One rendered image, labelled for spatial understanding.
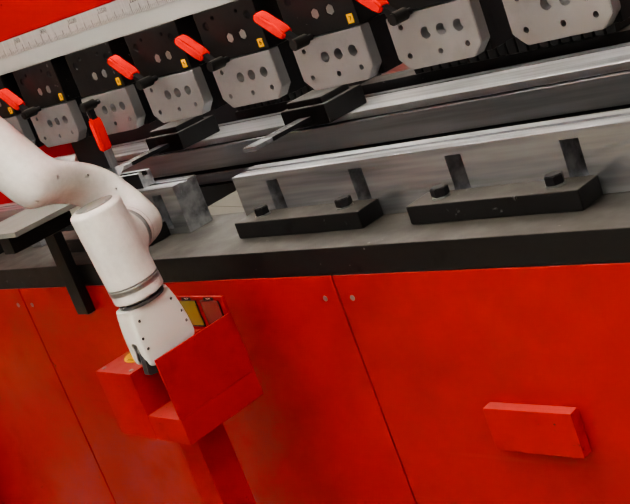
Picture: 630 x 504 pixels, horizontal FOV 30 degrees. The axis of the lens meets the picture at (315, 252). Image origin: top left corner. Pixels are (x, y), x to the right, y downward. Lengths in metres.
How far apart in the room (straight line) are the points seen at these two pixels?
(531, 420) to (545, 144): 0.38
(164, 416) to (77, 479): 0.98
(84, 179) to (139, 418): 0.40
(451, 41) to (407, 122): 0.49
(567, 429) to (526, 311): 0.17
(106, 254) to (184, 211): 0.46
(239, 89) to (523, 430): 0.72
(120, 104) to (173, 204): 0.21
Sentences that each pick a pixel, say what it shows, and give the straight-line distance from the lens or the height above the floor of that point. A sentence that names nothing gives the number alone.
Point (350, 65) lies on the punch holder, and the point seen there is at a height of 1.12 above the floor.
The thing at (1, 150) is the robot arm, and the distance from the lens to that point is 1.80.
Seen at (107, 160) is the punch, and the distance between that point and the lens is 2.36.
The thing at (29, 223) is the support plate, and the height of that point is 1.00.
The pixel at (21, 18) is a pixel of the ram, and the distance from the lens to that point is 2.36.
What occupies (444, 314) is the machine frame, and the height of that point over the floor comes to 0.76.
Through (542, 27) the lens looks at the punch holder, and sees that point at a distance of 1.53.
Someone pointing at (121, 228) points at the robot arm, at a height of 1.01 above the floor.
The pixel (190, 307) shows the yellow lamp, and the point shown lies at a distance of 1.94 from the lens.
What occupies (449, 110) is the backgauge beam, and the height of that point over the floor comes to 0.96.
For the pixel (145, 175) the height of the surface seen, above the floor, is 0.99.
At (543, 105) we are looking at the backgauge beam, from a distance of 1.91.
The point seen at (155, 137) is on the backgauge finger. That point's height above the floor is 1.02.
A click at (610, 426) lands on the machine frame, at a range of 1.61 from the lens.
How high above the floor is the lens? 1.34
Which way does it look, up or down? 15 degrees down
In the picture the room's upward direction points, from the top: 21 degrees counter-clockwise
